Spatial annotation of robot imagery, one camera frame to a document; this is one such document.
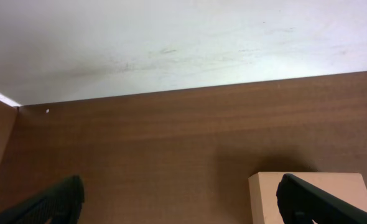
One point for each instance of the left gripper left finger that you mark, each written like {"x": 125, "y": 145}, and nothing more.
{"x": 58, "y": 204}

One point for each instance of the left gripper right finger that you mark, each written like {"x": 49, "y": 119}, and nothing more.
{"x": 301, "y": 202}

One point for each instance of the cardboard box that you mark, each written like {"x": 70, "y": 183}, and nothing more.
{"x": 349, "y": 187}

